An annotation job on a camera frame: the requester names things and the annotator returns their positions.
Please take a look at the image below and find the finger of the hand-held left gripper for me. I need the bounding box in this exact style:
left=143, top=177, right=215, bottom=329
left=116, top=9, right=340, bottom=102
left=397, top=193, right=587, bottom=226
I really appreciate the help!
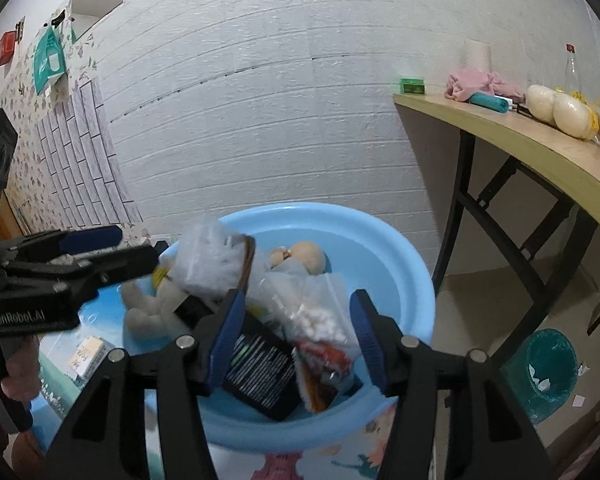
left=2, top=241, right=160, bottom=292
left=0, top=225, right=122, bottom=267

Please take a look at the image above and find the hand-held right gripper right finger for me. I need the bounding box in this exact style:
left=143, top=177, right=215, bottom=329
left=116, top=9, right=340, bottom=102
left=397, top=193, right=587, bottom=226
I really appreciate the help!
left=349, top=289, right=551, bottom=480

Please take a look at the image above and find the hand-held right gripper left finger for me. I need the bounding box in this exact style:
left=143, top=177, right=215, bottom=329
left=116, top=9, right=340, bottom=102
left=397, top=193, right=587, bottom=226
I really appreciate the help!
left=42, top=289, right=246, bottom=480

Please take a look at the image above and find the black box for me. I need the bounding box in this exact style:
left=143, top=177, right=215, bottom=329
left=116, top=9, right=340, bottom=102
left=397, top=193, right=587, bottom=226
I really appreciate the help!
left=175, top=295, right=301, bottom=422

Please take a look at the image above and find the dark red snack packet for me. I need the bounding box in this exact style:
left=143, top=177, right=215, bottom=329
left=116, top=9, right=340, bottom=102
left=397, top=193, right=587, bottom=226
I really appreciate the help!
left=294, top=337, right=366, bottom=415

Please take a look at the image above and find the bag of white cotton balls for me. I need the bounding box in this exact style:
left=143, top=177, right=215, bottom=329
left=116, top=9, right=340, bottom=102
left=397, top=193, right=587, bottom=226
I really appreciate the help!
left=260, top=272, right=361, bottom=356

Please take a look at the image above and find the white and yellow plush toy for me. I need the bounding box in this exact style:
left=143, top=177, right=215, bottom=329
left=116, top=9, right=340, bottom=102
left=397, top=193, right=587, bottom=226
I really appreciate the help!
left=121, top=255, right=216, bottom=338

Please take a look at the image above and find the clear bag with white fluff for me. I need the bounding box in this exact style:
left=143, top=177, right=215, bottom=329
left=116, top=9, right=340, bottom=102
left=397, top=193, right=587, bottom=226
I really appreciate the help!
left=172, top=217, right=257, bottom=301

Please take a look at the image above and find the light blue plastic basin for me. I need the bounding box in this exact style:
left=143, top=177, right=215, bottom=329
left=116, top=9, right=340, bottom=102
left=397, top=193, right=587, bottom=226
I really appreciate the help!
left=121, top=201, right=436, bottom=448

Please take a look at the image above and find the doll with beige head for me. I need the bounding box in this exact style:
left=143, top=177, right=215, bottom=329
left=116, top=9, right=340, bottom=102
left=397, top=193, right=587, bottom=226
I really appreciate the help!
left=262, top=241, right=331, bottom=291

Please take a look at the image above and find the person's left hand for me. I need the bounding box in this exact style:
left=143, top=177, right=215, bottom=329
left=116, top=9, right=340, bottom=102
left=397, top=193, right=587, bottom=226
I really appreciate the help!
left=2, top=334, right=42, bottom=413

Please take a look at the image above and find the wooden door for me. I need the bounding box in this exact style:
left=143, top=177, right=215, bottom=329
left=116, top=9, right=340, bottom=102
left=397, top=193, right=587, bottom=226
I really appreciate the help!
left=0, top=180, right=31, bottom=241

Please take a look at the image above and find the pale flat packet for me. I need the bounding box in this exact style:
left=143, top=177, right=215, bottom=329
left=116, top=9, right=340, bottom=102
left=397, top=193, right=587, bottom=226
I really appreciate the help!
left=67, top=335, right=116, bottom=383

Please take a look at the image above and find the printed tablecloth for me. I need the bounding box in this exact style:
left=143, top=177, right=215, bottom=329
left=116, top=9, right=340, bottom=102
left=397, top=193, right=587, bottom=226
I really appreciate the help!
left=27, top=280, right=406, bottom=480

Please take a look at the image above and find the green trash bin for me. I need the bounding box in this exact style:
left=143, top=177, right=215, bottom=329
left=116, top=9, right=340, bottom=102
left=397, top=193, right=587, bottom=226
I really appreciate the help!
left=500, top=328, right=578, bottom=423

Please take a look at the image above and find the teal hanging bag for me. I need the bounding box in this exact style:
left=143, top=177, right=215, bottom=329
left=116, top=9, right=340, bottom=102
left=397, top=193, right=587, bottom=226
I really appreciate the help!
left=32, top=26, right=68, bottom=95

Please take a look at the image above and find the wooden folding desk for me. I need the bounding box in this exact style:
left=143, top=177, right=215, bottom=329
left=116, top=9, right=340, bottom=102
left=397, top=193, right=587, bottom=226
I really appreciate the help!
left=392, top=91, right=600, bottom=368

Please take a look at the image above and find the teal tube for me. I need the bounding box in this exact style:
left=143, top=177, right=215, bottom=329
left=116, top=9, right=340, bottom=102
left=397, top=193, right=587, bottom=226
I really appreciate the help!
left=469, top=92, right=511, bottom=112

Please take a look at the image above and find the pink cloth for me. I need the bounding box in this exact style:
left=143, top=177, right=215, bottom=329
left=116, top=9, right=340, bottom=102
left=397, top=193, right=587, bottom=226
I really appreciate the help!
left=444, top=70, right=526, bottom=103

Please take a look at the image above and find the cream round object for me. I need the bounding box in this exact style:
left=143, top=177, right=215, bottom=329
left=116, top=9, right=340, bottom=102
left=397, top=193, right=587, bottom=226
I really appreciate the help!
left=552, top=92, right=597, bottom=140
left=525, top=84, right=561, bottom=123

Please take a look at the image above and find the stack of paper cups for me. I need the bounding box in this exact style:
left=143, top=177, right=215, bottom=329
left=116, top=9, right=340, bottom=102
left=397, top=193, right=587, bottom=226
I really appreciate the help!
left=462, top=39, right=493, bottom=72

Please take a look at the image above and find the yellow net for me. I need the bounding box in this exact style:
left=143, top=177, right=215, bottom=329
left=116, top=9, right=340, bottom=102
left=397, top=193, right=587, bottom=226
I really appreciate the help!
left=555, top=87, right=600, bottom=133

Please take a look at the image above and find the glass bottle with red cap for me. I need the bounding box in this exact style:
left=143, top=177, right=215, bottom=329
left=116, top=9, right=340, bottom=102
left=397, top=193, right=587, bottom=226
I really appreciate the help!
left=562, top=44, right=583, bottom=93

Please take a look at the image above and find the red wall box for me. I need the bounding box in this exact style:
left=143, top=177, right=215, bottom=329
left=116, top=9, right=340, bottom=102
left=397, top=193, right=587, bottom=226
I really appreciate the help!
left=0, top=31, right=18, bottom=67

